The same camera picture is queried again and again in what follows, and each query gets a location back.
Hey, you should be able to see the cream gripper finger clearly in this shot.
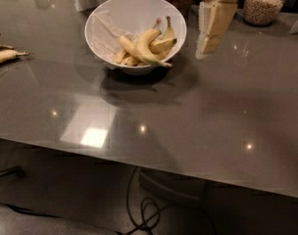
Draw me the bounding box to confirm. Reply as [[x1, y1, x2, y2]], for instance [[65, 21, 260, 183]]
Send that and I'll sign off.
[[195, 2, 216, 60], [209, 0, 237, 49]]

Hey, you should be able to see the large front yellow banana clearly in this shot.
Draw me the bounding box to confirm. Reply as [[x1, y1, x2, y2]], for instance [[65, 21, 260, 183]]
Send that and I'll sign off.
[[134, 26, 172, 68]]

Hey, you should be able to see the upright yellow banana back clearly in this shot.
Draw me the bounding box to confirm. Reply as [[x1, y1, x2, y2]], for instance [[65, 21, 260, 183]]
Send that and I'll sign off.
[[162, 16, 174, 39]]

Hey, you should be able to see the yellow banana right side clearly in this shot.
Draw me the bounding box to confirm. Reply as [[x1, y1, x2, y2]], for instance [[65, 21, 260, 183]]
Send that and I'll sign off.
[[149, 38, 176, 54]]

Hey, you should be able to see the white ceramic bowl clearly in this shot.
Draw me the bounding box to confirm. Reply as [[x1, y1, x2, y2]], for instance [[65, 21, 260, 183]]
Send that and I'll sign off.
[[84, 0, 187, 75]]

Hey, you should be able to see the long yellow banana underneath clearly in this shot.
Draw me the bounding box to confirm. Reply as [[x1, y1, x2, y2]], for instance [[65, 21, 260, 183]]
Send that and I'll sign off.
[[119, 35, 141, 62]]

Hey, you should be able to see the small banana bowl bottom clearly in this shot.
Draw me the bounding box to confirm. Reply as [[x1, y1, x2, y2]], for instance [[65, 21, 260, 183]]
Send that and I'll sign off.
[[113, 49, 145, 67]]

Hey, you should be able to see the white napkin in bowl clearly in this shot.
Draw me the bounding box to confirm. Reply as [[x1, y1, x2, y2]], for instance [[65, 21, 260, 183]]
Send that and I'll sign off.
[[92, 11, 136, 62]]

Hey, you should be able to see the yellow banana on table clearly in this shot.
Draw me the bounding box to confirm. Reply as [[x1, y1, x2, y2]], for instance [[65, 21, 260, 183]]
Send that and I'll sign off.
[[0, 50, 30, 64]]

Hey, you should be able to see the glass jar right cereal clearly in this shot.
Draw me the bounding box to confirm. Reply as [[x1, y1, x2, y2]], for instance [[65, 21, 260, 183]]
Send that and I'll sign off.
[[243, 0, 284, 26]]

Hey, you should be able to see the black cable on floor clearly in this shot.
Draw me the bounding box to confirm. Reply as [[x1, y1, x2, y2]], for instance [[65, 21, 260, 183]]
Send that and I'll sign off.
[[114, 166, 219, 235]]

